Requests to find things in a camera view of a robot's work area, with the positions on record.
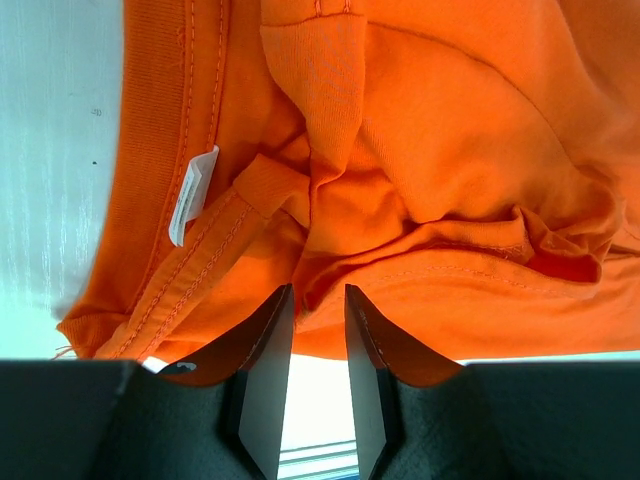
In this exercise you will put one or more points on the orange t shirt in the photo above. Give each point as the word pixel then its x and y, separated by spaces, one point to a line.
pixel 472 166

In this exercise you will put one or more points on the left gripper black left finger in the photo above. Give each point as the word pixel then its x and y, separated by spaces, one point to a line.
pixel 215 414

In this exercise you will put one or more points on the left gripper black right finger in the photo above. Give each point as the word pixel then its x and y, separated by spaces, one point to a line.
pixel 421 415

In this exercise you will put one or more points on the aluminium mounting rail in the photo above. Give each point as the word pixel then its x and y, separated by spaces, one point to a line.
pixel 336 460

